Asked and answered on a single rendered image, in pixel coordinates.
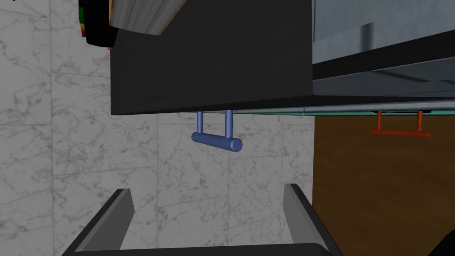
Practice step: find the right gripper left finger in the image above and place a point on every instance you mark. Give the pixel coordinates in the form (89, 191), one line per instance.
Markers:
(106, 224)

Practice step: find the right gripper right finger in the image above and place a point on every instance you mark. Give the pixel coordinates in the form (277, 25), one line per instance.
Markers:
(302, 217)

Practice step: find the dark grey drawer front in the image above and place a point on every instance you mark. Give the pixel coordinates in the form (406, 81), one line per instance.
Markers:
(213, 60)

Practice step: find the black round appliance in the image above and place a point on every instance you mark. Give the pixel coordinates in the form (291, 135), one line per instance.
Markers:
(96, 25)

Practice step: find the pale wooden board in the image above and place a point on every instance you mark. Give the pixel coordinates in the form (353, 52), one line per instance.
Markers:
(145, 16)

